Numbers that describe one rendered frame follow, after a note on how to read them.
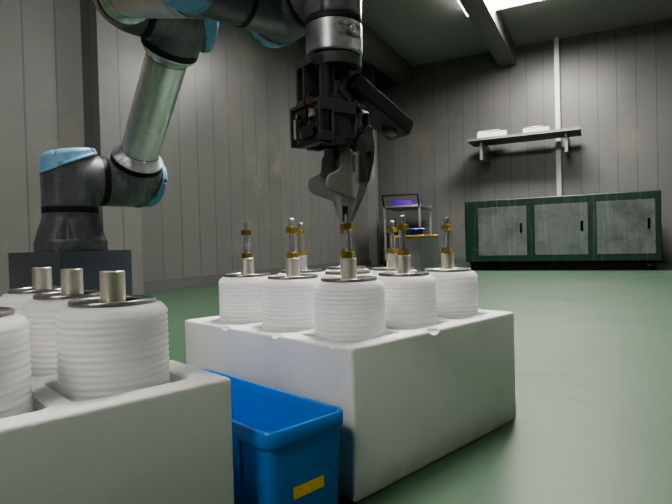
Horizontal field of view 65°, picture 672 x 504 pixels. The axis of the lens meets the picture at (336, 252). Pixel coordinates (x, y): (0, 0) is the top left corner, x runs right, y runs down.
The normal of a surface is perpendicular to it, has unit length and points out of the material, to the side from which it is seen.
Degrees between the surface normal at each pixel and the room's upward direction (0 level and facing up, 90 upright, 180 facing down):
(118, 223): 90
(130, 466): 90
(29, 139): 90
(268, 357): 90
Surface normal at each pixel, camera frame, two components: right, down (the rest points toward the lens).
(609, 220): -0.45, 0.03
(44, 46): 0.89, -0.02
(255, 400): -0.72, 0.00
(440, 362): 0.70, 0.00
